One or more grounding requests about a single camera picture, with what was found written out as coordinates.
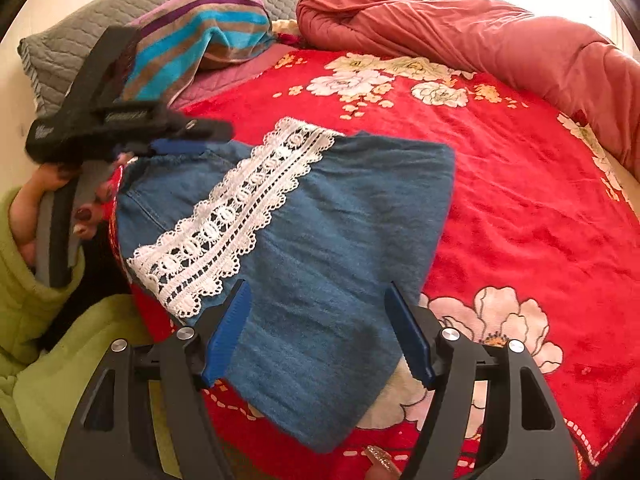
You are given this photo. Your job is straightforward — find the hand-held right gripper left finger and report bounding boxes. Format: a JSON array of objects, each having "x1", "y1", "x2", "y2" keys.
[{"x1": 54, "y1": 279, "x2": 252, "y2": 480}]

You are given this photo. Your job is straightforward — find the salmon pink quilt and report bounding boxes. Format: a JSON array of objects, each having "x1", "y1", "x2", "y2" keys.
[{"x1": 296, "y1": 0, "x2": 640, "y2": 183}]

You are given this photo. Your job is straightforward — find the person's left hand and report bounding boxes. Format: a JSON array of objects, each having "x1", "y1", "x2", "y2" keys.
[{"x1": 10, "y1": 154, "x2": 132, "y2": 273}]

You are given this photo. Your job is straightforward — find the pink quilted mat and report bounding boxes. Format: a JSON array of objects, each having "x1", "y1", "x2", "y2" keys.
[{"x1": 170, "y1": 42, "x2": 301, "y2": 111}]

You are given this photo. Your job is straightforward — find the person's left forearm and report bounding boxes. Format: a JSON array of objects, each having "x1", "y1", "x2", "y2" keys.
[{"x1": 0, "y1": 187, "x2": 88, "y2": 366}]

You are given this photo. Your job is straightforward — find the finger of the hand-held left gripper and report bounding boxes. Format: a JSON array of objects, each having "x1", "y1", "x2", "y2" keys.
[
  {"x1": 149, "y1": 140, "x2": 211, "y2": 157},
  {"x1": 167, "y1": 114, "x2": 235, "y2": 142}
]

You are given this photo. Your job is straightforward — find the striped towel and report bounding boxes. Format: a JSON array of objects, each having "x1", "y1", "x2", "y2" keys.
[{"x1": 117, "y1": 0, "x2": 276, "y2": 111}]

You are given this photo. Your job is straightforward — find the red floral blanket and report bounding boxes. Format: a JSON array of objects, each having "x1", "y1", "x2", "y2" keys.
[{"x1": 107, "y1": 49, "x2": 640, "y2": 480}]

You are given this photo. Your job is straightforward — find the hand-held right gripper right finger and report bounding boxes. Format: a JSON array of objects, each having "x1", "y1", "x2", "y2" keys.
[{"x1": 384, "y1": 281, "x2": 583, "y2": 480}]

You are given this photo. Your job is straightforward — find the person's right hand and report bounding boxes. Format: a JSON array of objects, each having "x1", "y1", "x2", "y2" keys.
[{"x1": 364, "y1": 445, "x2": 401, "y2": 480}]

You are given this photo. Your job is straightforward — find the grey quilted pillow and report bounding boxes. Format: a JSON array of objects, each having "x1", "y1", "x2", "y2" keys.
[{"x1": 17, "y1": 0, "x2": 368, "y2": 116}]

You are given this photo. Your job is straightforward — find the green fleece jacket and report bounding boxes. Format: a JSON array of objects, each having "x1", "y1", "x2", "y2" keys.
[{"x1": 0, "y1": 295, "x2": 186, "y2": 480}]

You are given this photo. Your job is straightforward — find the blue denim pants lace trim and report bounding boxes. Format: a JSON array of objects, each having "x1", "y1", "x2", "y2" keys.
[{"x1": 114, "y1": 116, "x2": 457, "y2": 455}]

